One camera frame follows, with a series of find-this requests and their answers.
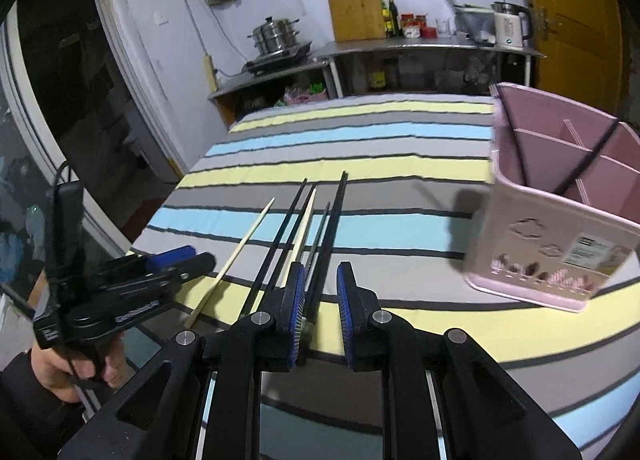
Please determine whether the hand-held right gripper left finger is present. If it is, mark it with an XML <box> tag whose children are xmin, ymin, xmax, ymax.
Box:
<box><xmin>57</xmin><ymin>262</ymin><xmax>307</xmax><ymax>460</ymax></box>

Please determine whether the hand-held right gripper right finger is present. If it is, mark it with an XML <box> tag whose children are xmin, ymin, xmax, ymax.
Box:
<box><xmin>336</xmin><ymin>261</ymin><xmax>583</xmax><ymax>460</ymax></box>

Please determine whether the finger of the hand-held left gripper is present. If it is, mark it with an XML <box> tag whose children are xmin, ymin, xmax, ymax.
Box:
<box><xmin>142</xmin><ymin>245</ymin><xmax>197</xmax><ymax>275</ymax></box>
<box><xmin>164</xmin><ymin>253</ymin><xmax>217</xmax><ymax>287</ymax></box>

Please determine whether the black chopstick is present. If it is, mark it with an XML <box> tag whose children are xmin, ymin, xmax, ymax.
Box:
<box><xmin>239</xmin><ymin>178</ymin><xmax>308</xmax><ymax>317</ymax></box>
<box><xmin>306</xmin><ymin>173</ymin><xmax>346</xmax><ymax>328</ymax></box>
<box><xmin>500</xmin><ymin>102</ymin><xmax>531</xmax><ymax>188</ymax></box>
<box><xmin>552</xmin><ymin>119</ymin><xmax>621</xmax><ymax>193</ymax></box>
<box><xmin>309</xmin><ymin>171</ymin><xmax>349</xmax><ymax>328</ymax></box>

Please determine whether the beige wooden chopstick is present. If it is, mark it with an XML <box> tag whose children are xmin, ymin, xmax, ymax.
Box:
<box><xmin>184</xmin><ymin>197</ymin><xmax>276</xmax><ymax>328</ymax></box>
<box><xmin>282</xmin><ymin>187</ymin><xmax>318</xmax><ymax>291</ymax></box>

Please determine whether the thin dark chopstick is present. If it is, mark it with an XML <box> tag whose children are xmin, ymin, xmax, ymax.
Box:
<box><xmin>300</xmin><ymin>202</ymin><xmax>332</xmax><ymax>285</ymax></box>

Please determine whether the pink utensil basket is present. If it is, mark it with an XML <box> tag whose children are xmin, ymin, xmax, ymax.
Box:
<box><xmin>462</xmin><ymin>82</ymin><xmax>640</xmax><ymax>315</ymax></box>

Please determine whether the person's left forearm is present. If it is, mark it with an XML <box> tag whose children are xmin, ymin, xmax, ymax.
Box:
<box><xmin>0</xmin><ymin>350</ymin><xmax>101</xmax><ymax>460</ymax></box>

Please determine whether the person's left hand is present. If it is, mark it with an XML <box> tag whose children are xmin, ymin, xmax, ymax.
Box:
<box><xmin>30</xmin><ymin>327</ymin><xmax>128</xmax><ymax>403</ymax></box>

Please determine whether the striped bed sheet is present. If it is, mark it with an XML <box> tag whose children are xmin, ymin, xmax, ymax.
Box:
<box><xmin>125</xmin><ymin>94</ymin><xmax>640</xmax><ymax>460</ymax></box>

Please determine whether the beige power strip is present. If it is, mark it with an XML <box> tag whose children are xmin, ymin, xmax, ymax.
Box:
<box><xmin>201</xmin><ymin>54</ymin><xmax>219</xmax><ymax>91</ymax></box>

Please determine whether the small pink basket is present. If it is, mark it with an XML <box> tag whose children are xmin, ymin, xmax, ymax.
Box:
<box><xmin>275</xmin><ymin>82</ymin><xmax>328</xmax><ymax>105</ymax></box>

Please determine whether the low metal shelf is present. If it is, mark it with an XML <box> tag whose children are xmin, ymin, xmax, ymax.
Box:
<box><xmin>207</xmin><ymin>62</ymin><xmax>331</xmax><ymax>125</ymax></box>

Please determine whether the black induction cooker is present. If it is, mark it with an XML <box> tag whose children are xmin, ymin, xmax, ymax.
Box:
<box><xmin>242</xmin><ymin>42</ymin><xmax>315</xmax><ymax>75</ymax></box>

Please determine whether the steel steamer pot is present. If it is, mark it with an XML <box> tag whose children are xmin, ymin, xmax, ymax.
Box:
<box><xmin>247</xmin><ymin>16</ymin><xmax>301</xmax><ymax>56</ymax></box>

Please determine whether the metal kitchen table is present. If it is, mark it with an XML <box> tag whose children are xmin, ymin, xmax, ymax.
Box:
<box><xmin>310</xmin><ymin>37</ymin><xmax>547</xmax><ymax>98</ymax></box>

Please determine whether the wooden cutting board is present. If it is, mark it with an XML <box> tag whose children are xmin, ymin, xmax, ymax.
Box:
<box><xmin>325</xmin><ymin>0</ymin><xmax>387</xmax><ymax>44</ymax></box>

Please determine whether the grey plastic tub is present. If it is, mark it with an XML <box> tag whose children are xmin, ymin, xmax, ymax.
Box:
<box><xmin>440</xmin><ymin>0</ymin><xmax>496</xmax><ymax>45</ymax></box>

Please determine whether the white electric kettle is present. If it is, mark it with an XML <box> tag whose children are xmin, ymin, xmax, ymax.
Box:
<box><xmin>491</xmin><ymin>1</ymin><xmax>533</xmax><ymax>49</ymax></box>

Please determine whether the thin wall cable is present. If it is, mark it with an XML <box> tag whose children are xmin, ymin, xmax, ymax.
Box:
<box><xmin>172</xmin><ymin>0</ymin><xmax>251</xmax><ymax>76</ymax></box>

